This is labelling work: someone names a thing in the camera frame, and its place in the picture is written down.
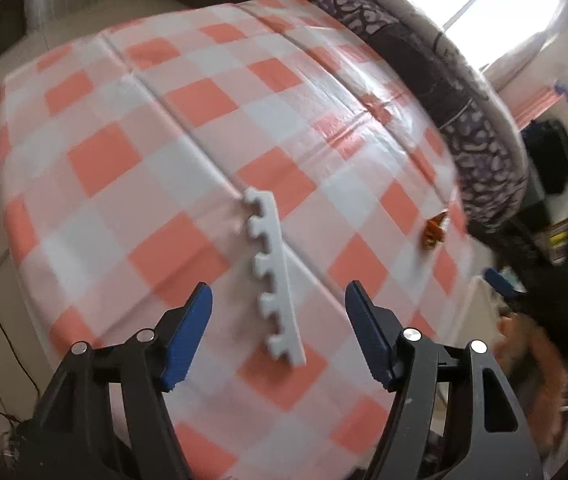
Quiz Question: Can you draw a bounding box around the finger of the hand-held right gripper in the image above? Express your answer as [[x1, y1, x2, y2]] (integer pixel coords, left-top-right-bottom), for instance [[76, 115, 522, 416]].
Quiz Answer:
[[483, 267, 516, 302]]

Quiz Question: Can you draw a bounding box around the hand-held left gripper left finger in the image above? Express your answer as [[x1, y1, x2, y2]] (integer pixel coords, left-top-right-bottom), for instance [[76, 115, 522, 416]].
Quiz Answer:
[[14, 282, 213, 480]]

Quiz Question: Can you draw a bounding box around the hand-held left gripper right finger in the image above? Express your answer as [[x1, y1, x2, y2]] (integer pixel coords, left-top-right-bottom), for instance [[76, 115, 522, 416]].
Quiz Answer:
[[345, 281, 546, 480]]

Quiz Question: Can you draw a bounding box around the white foam puzzle-edge strip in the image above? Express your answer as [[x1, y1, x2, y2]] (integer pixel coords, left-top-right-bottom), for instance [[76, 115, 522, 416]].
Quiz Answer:
[[243, 186, 307, 365]]

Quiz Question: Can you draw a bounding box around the blurred orange object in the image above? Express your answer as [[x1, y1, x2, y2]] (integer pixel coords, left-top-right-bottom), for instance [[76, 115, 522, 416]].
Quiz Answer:
[[495, 310, 568, 416]]

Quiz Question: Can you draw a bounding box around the small orange peel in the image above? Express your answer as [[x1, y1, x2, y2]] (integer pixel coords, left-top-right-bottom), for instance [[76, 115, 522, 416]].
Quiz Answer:
[[421, 212, 449, 252]]

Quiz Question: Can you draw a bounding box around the black bag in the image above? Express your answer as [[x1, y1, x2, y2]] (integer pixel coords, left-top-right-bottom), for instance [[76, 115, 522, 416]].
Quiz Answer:
[[520, 119, 568, 197]]

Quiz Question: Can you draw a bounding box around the red and white checked tablecloth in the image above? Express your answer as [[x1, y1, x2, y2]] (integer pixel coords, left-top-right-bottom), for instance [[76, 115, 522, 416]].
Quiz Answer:
[[0, 0, 476, 480]]

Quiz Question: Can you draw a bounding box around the pink striped cloth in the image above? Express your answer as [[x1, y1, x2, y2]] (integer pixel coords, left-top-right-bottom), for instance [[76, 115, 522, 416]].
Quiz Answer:
[[513, 86, 561, 127]]

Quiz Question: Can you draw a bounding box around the purple patterned blanket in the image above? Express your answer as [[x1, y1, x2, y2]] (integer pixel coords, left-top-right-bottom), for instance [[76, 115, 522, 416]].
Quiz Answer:
[[309, 0, 533, 235]]

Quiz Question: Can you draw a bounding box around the bright window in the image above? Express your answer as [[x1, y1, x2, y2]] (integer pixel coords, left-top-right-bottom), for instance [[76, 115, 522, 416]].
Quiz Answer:
[[386, 0, 567, 75]]

